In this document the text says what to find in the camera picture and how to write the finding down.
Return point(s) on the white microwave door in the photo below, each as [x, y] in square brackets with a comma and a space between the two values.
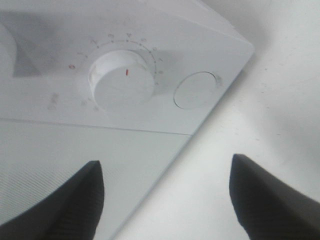
[37, 158]

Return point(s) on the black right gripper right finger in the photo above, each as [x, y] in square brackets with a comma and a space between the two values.
[267, 208]

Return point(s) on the white timer knob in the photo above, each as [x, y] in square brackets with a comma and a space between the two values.
[120, 78]

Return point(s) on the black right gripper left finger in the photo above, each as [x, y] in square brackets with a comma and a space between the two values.
[72, 212]

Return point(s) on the white microwave oven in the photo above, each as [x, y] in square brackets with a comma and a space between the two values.
[48, 47]

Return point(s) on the round white door button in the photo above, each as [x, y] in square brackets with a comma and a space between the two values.
[196, 90]

